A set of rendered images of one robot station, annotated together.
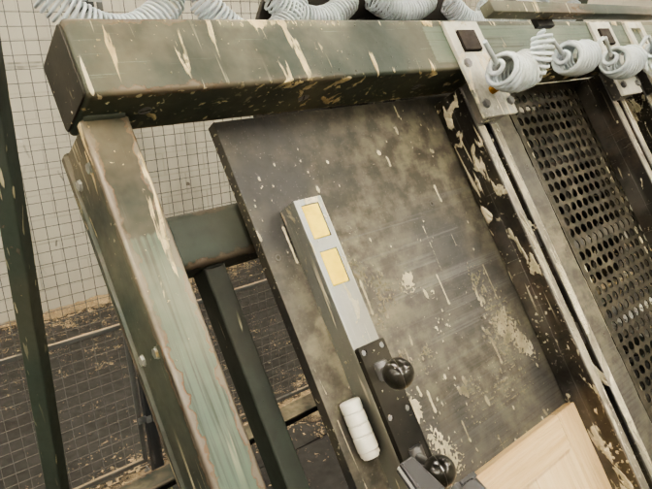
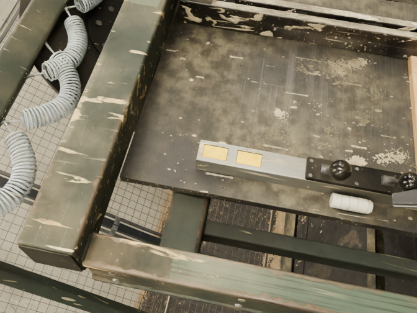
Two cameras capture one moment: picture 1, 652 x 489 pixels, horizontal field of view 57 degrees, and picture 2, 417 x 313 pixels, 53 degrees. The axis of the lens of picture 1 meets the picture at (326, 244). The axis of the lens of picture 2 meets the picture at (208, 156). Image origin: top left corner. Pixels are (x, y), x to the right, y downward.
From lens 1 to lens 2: 0.14 m
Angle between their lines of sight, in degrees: 8
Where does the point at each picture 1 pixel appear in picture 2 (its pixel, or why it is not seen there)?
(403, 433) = (370, 181)
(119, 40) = (46, 213)
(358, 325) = (291, 166)
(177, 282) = (209, 264)
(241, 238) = (197, 200)
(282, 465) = (342, 258)
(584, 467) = not seen: outside the picture
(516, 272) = (313, 38)
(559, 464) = not seen: outside the picture
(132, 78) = (74, 220)
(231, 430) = (311, 285)
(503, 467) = not seen: outside the picture
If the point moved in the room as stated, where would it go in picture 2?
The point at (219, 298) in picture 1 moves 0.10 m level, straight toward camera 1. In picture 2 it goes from (225, 235) to (247, 250)
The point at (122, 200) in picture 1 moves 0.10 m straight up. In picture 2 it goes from (143, 267) to (89, 248)
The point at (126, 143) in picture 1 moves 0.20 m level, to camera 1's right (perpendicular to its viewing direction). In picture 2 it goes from (109, 243) to (163, 144)
